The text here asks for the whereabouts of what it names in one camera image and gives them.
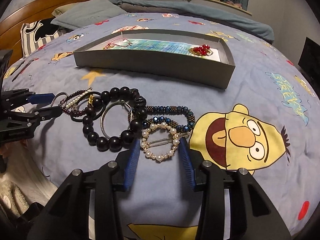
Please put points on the blue cartoon printed bedsheet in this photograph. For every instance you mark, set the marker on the blue cartoon printed bedsheet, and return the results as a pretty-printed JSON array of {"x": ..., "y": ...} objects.
[{"x": 162, "y": 92}]

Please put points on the striped black white pillow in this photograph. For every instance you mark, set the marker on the striped black white pillow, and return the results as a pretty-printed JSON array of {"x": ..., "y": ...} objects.
[{"x": 32, "y": 40}]

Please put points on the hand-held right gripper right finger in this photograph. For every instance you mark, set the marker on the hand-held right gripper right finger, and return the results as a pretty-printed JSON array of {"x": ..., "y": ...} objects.
[{"x": 186, "y": 166}]

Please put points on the blue green paper liner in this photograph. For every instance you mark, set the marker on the blue green paper liner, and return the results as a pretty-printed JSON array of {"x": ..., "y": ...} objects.
[{"x": 155, "y": 47}]

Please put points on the beige fluffy cloth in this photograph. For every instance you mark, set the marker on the beige fluffy cloth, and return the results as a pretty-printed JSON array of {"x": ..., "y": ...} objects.
[{"x": 12, "y": 192}]

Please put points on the round pearl hair clip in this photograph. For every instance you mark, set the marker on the round pearl hair clip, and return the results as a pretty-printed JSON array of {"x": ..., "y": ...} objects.
[{"x": 158, "y": 158}]

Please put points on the grey pillow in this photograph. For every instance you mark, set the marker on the grey pillow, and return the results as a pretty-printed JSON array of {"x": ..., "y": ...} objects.
[{"x": 87, "y": 12}]

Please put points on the blue grey duvet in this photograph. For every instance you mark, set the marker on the blue grey duvet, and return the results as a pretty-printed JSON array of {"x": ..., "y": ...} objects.
[{"x": 200, "y": 12}]

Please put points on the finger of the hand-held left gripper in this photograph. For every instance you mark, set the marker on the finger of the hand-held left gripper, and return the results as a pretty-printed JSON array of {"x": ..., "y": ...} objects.
[
  {"x": 41, "y": 98},
  {"x": 47, "y": 113}
]

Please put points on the red bead jewelry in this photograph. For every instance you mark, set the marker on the red bead jewelry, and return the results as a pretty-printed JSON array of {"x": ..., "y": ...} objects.
[{"x": 200, "y": 50}]

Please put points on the large silver hoop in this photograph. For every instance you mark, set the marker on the large silver hoop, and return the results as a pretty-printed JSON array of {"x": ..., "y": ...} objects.
[{"x": 101, "y": 123}]

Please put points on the grey cardboard box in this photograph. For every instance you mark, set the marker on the grey cardboard box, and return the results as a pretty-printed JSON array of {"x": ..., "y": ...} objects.
[{"x": 150, "y": 66}]

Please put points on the pearl bar hair clip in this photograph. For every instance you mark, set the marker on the pearl bar hair clip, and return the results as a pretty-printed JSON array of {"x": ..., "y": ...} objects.
[{"x": 77, "y": 99}]

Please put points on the wooden headboard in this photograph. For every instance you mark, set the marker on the wooden headboard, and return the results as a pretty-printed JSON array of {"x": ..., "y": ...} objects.
[{"x": 37, "y": 7}]

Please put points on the pink ornament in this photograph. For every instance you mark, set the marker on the pink ornament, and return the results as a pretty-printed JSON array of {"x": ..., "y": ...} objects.
[{"x": 235, "y": 4}]

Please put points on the black television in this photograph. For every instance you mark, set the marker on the black television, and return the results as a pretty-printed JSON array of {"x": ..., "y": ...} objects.
[{"x": 311, "y": 57}]

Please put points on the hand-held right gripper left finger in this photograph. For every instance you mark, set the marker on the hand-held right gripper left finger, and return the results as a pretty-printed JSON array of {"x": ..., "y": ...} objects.
[{"x": 131, "y": 166}]

